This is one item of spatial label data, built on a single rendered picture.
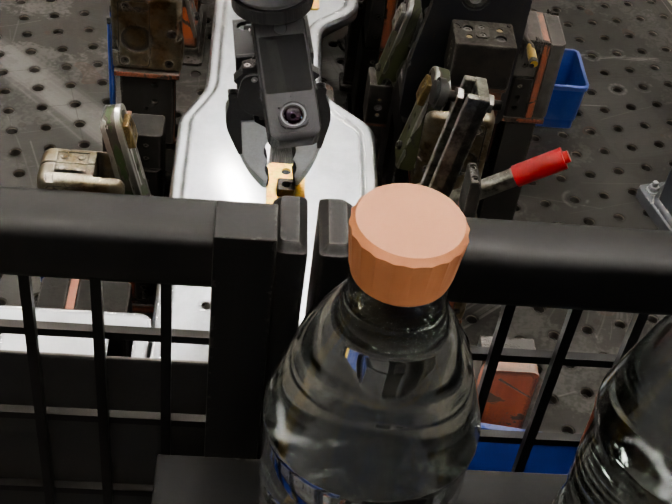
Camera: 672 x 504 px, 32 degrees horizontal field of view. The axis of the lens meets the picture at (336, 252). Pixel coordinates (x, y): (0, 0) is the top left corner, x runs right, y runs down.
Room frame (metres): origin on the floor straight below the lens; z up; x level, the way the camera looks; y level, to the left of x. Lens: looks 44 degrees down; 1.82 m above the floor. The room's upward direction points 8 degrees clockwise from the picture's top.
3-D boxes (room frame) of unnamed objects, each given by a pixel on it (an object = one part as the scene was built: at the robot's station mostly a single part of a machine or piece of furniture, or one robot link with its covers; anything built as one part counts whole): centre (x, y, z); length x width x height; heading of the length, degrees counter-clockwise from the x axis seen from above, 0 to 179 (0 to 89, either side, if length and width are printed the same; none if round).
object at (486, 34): (1.12, -0.13, 0.91); 0.07 x 0.05 x 0.42; 97
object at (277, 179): (0.85, 0.06, 1.08); 0.08 x 0.04 x 0.01; 7
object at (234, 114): (0.85, 0.10, 1.16); 0.05 x 0.02 x 0.09; 102
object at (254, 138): (0.88, 0.09, 1.12); 0.06 x 0.03 x 0.09; 12
